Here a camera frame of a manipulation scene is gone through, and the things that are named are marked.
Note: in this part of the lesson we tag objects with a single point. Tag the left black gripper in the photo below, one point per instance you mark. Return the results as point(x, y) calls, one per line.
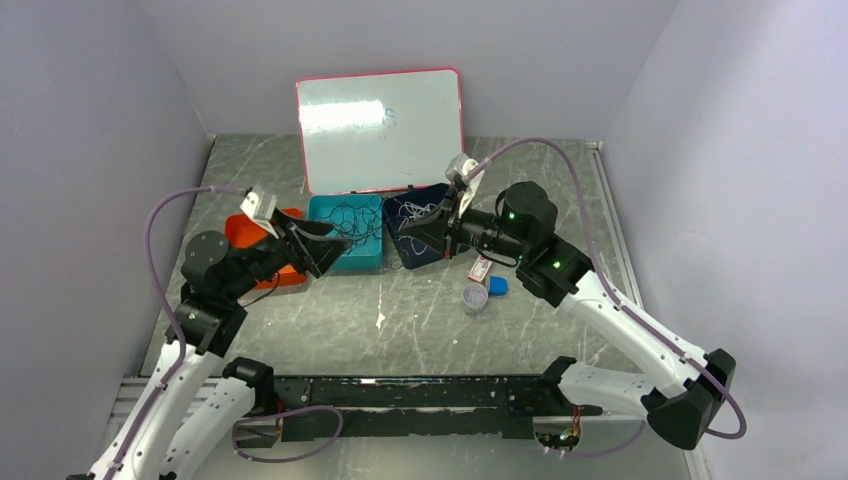
point(315, 254)

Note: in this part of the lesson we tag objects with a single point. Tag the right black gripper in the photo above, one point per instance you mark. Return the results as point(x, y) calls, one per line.
point(441, 229)

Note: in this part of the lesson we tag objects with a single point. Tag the light blue tray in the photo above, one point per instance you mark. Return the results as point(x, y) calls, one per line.
point(358, 217)

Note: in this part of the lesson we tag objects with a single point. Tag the orange tray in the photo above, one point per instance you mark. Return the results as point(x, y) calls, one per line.
point(242, 233)

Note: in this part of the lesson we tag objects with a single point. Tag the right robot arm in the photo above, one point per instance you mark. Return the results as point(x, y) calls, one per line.
point(680, 387)

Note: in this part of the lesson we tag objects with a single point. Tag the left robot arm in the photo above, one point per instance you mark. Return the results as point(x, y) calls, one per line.
point(192, 331)

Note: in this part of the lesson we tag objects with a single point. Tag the red white staples box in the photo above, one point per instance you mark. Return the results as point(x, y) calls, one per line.
point(480, 269)

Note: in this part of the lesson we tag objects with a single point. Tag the clear jar of clips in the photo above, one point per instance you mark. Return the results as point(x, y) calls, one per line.
point(474, 297)

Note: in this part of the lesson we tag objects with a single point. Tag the blue grey eraser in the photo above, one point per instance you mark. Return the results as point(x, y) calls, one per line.
point(497, 286)

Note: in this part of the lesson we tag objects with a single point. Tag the pink framed whiteboard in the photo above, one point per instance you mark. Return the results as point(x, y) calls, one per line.
point(380, 131)

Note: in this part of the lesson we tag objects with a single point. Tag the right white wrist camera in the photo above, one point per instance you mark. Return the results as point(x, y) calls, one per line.
point(466, 174)

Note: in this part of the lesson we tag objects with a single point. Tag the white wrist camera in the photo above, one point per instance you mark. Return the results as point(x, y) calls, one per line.
point(466, 174)
point(260, 207)

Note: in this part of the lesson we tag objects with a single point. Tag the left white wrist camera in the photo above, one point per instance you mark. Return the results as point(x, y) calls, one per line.
point(260, 207)

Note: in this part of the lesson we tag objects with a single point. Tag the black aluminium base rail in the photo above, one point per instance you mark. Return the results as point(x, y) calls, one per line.
point(328, 407)

